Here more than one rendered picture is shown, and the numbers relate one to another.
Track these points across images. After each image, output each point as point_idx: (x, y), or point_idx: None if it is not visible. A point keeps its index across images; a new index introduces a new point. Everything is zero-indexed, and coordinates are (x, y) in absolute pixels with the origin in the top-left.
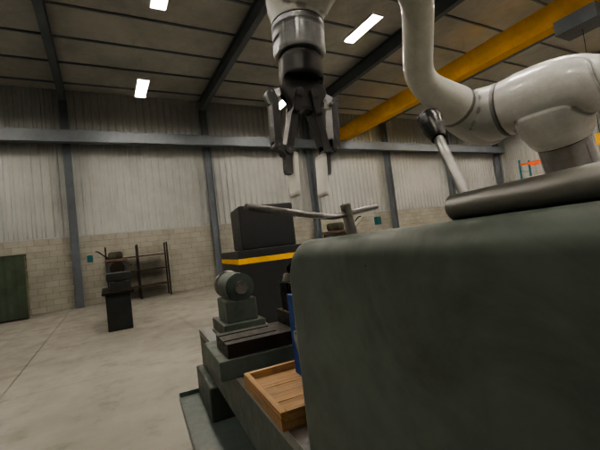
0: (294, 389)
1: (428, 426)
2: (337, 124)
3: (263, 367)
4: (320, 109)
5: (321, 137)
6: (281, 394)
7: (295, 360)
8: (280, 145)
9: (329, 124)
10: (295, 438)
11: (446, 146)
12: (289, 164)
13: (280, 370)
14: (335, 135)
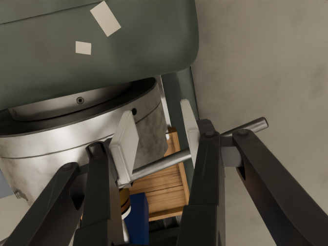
0: (156, 174)
1: None
2: (25, 219)
3: (172, 230)
4: (82, 236)
5: (108, 173)
6: (167, 171)
7: (148, 212)
8: (237, 132)
9: (51, 237)
10: (168, 115)
11: None
12: (204, 126)
13: (160, 212)
14: (56, 189)
